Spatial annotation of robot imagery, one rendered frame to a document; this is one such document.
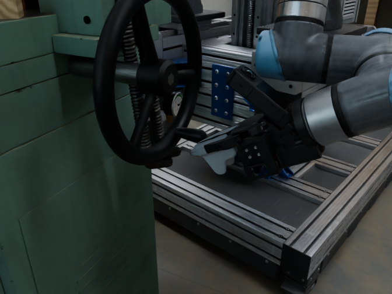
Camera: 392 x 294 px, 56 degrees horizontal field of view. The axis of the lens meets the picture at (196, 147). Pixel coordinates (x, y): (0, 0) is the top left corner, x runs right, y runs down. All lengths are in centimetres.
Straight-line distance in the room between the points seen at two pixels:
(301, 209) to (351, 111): 88
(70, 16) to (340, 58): 42
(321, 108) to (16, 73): 45
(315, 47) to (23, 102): 45
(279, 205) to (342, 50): 86
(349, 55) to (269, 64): 11
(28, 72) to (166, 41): 68
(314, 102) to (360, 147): 136
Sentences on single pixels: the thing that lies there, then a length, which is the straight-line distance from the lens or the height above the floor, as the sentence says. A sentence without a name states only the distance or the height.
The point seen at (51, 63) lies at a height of 82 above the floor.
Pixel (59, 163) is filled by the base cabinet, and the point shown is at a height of 64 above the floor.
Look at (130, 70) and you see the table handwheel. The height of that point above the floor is 82.
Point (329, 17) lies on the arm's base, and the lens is 106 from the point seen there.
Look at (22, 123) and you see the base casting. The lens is 65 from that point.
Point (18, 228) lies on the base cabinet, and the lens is 71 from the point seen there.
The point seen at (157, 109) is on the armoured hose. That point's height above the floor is 72.
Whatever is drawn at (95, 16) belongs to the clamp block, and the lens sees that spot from 63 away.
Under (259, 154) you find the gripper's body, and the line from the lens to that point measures 56.
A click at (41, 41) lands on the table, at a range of 66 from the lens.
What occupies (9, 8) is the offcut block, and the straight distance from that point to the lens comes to 64.
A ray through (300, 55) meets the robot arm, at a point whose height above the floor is 85.
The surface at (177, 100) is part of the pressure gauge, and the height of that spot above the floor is 67.
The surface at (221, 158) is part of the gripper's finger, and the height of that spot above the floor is 69.
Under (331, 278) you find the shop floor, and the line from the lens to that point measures 143.
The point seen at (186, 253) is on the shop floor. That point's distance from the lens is 144.
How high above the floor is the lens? 98
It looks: 27 degrees down
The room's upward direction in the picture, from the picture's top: straight up
